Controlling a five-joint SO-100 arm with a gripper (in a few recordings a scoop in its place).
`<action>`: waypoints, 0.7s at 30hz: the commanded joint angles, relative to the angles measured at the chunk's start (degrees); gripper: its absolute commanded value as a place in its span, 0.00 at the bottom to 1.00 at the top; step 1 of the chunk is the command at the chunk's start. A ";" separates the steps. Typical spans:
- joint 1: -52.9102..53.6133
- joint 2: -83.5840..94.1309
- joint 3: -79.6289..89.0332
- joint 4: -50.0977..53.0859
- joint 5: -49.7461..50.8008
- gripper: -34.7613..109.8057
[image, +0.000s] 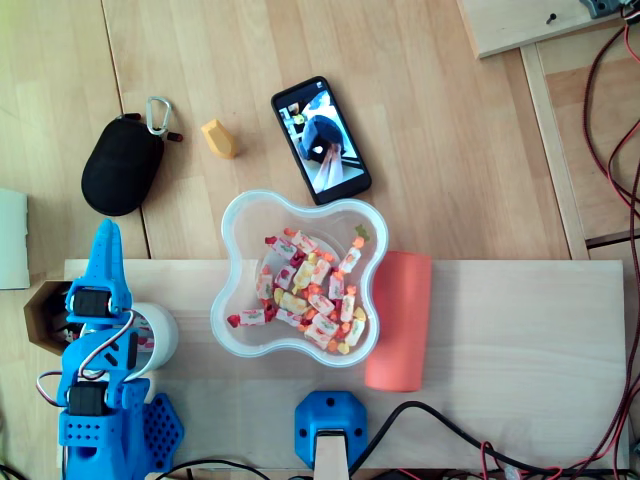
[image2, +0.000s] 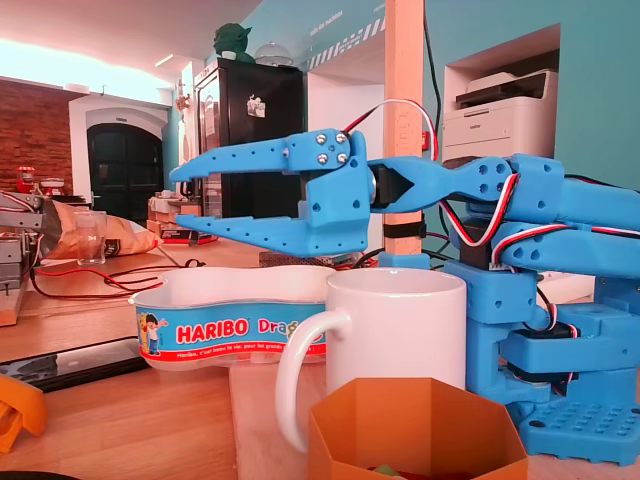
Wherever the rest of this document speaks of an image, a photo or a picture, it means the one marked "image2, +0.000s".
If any black refrigerator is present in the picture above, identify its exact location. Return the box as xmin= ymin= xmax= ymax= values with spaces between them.
xmin=192 ymin=57 xmax=306 ymax=221

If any metal mesh power supply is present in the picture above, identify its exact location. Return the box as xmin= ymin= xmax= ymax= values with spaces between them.
xmin=258 ymin=249 xmax=361 ymax=271

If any red black flat box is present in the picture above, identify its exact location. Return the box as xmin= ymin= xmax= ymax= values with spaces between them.
xmin=160 ymin=225 xmax=220 ymax=246

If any clear glass dome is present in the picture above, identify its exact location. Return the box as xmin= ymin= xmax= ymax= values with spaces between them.
xmin=253 ymin=40 xmax=294 ymax=67

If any clear Haribo candy tub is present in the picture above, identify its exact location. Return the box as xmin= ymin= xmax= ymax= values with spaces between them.
xmin=128 ymin=264 xmax=336 ymax=372

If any green Yoda figure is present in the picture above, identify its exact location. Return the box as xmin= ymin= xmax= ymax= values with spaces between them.
xmin=213 ymin=22 xmax=257 ymax=65

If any orange chip bag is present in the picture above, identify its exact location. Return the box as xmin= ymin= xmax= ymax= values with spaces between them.
xmin=30 ymin=199 xmax=165 ymax=260

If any black arched door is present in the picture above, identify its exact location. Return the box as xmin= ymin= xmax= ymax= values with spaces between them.
xmin=87 ymin=123 xmax=165 ymax=217

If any white ceramic mug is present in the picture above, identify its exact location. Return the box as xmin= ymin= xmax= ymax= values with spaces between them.
xmin=274 ymin=267 xmax=469 ymax=454

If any clear drinking glass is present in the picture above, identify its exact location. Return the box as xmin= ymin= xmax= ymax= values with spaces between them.
xmin=73 ymin=209 xmax=107 ymax=266

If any white office printer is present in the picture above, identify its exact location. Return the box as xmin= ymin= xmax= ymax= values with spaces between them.
xmin=442 ymin=69 xmax=560 ymax=164

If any black smartphone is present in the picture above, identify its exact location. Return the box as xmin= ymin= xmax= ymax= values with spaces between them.
xmin=0 ymin=339 xmax=151 ymax=394

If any brown hexagonal box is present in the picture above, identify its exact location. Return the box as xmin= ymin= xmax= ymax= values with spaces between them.
xmin=307 ymin=377 xmax=530 ymax=480

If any red candy machine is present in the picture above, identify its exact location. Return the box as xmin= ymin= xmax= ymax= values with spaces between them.
xmin=14 ymin=165 xmax=36 ymax=195

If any grey metal device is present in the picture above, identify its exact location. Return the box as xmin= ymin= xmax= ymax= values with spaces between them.
xmin=0 ymin=189 xmax=46 ymax=292

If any white power strip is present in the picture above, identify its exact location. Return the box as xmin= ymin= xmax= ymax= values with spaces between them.
xmin=537 ymin=272 xmax=596 ymax=304

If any blue post mount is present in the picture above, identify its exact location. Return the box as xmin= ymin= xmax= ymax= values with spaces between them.
xmin=377 ymin=249 xmax=434 ymax=271

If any red white black servo cable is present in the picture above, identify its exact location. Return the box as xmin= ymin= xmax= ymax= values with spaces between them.
xmin=344 ymin=98 xmax=441 ymax=162

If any wooden camera post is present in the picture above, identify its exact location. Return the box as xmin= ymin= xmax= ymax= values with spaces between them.
xmin=383 ymin=0 xmax=426 ymax=256

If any red black braided cable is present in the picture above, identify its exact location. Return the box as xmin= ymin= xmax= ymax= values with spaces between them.
xmin=29 ymin=264 xmax=169 ymax=301

